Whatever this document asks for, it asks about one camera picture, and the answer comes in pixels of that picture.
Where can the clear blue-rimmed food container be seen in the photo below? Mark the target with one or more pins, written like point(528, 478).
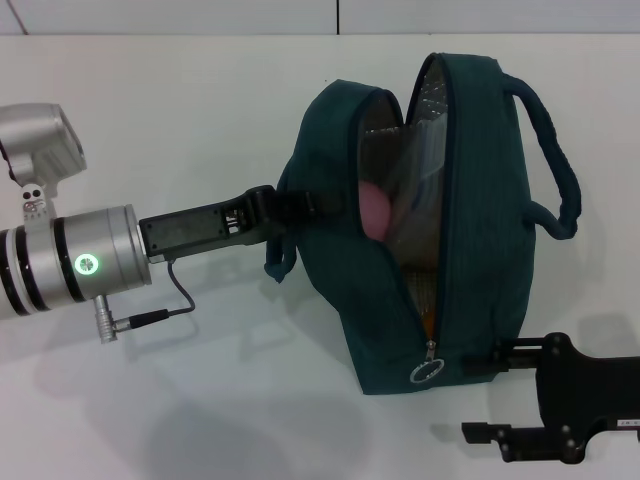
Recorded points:
point(425, 165)

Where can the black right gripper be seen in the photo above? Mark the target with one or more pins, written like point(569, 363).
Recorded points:
point(590, 385)

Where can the pink toy peach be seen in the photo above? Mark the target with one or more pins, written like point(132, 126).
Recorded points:
point(375, 210)

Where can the dark teal lunch bag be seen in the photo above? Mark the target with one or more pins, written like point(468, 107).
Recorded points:
point(480, 225)

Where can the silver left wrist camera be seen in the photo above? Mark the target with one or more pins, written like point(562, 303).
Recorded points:
point(45, 140)

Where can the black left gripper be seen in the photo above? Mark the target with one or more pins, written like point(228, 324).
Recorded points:
point(190, 230)

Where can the yellow banana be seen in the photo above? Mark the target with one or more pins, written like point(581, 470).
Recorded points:
point(428, 322)

